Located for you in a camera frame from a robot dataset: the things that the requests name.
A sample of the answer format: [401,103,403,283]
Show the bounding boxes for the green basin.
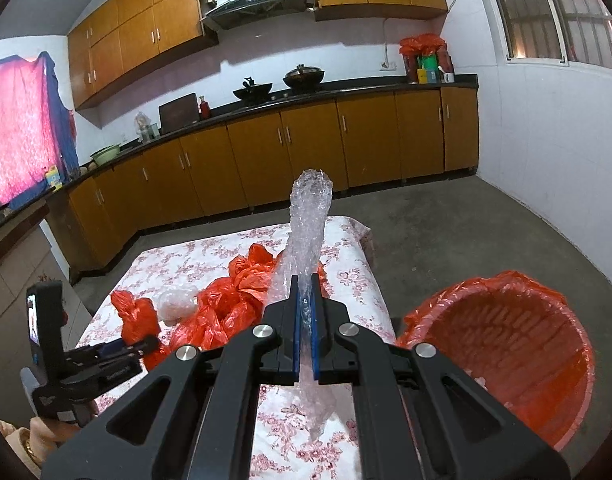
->
[90,144,121,165]

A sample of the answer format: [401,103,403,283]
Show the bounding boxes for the black kitchen countertop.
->
[0,74,479,233]

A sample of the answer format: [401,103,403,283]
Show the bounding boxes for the orange lined basket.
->
[396,270,597,453]

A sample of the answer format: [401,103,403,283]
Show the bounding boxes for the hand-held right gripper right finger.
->
[311,274,572,480]

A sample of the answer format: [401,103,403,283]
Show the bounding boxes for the floral tablecloth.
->
[78,216,397,480]

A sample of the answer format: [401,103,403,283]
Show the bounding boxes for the clear plastic bag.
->
[263,167,337,441]
[158,285,199,326]

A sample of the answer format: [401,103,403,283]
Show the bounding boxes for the orange plastic bag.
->
[110,243,329,372]

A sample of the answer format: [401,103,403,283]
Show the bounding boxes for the black wok with lid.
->
[282,64,325,92]

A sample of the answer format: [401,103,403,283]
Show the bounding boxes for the orange bag over jars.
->
[399,33,447,58]

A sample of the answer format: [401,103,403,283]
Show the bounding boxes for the long wooden upper cabinets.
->
[67,0,221,111]

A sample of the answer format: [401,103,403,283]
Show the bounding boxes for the person's left forearm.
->
[0,417,44,478]

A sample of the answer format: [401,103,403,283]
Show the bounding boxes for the clear bagged jar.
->
[134,111,159,142]

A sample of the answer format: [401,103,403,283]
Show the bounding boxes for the barred window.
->
[481,0,612,72]

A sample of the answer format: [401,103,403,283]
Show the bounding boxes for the black wok with handle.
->
[232,76,274,104]

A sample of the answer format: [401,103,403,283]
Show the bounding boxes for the pink curtain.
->
[0,51,80,211]

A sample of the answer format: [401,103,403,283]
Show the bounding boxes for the black cutting board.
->
[158,92,200,133]

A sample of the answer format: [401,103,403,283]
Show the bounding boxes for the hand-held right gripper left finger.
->
[40,275,303,480]

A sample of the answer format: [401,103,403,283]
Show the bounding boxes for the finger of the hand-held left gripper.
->
[98,336,159,352]
[103,349,155,362]

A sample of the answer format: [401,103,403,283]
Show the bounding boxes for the person's left hand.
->
[28,400,99,448]

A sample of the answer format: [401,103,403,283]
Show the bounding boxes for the wooden lower cabinets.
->
[68,85,481,273]

